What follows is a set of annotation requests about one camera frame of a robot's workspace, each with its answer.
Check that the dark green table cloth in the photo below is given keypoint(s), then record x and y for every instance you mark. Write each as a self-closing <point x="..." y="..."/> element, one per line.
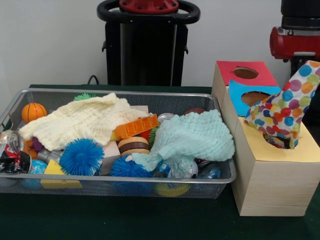
<point x="150" y="220"/>

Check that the toy burger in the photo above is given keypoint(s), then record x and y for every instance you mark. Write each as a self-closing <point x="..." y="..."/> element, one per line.
<point x="133" y="146"/>

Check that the crushed soda can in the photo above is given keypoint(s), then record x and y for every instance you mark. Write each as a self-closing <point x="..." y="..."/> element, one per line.
<point x="12" y="155"/>

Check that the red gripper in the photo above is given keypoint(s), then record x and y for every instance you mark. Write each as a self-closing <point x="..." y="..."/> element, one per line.
<point x="292" y="42"/>

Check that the wooden three-hole box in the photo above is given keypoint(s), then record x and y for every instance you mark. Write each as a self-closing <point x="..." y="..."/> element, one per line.
<point x="272" y="175"/>

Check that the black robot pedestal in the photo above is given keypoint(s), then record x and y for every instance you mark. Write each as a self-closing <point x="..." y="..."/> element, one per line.
<point x="147" y="50"/>

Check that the orange plastic toy block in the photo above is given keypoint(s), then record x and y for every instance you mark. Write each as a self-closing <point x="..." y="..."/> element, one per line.
<point x="137" y="126"/>

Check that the yellow foam wedge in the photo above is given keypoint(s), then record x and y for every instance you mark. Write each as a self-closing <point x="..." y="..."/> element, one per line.
<point x="53" y="168"/>

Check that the cream waffle cloth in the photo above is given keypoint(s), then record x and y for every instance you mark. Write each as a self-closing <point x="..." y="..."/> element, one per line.
<point x="75" y="117"/>

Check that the shallow mesh bin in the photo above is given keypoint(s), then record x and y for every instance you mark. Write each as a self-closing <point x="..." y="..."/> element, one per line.
<point x="175" y="105"/>

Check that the blue spiky ball with eyes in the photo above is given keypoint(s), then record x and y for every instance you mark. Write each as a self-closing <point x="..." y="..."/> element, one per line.
<point x="81" y="157"/>

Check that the mint green waffle cloth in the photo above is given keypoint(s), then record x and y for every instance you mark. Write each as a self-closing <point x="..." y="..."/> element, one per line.
<point x="195" y="135"/>

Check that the orange toy basketball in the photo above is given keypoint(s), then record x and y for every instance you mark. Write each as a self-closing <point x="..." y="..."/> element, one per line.
<point x="33" y="112"/>

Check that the green spiky ball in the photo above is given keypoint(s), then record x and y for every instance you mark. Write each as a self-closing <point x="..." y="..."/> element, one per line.
<point x="82" y="96"/>

